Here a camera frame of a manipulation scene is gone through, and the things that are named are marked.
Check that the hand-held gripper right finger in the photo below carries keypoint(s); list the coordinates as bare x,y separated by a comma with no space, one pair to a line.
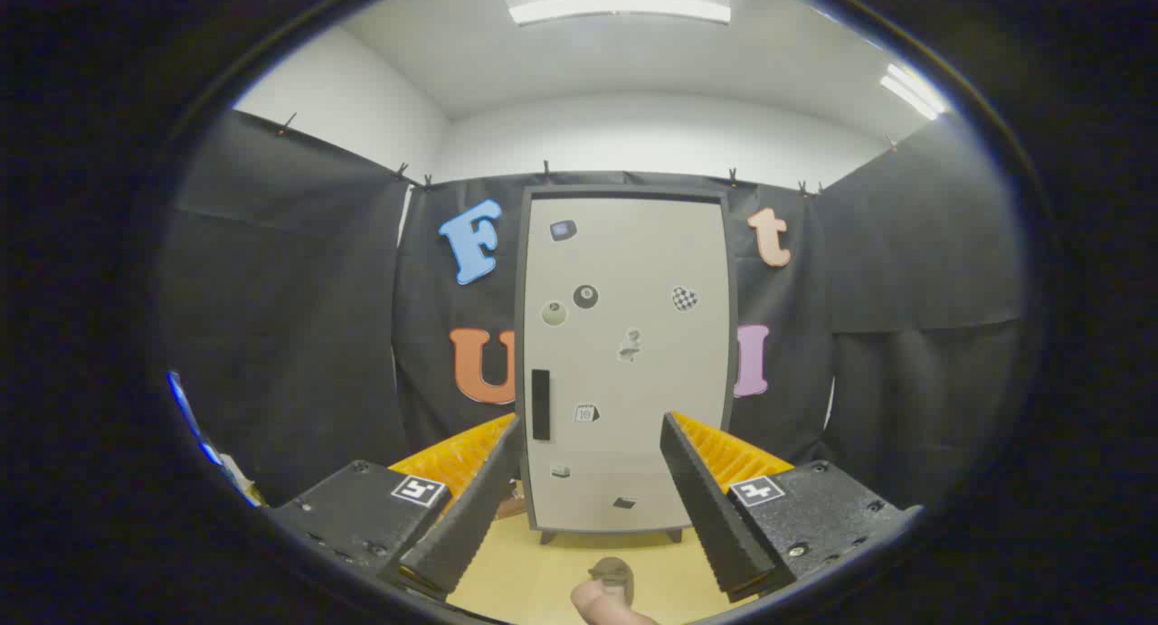
715,516

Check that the brown fuzzy shoe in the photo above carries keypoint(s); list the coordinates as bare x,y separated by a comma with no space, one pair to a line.
611,569

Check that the grey shoe cabinet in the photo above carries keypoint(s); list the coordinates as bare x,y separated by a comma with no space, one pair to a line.
521,336

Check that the black backdrop cloth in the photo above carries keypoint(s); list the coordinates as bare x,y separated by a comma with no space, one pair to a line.
298,317

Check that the small ceiling light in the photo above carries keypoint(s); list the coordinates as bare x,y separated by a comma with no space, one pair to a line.
914,91

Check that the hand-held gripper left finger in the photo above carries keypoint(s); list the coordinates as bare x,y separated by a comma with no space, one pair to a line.
470,525

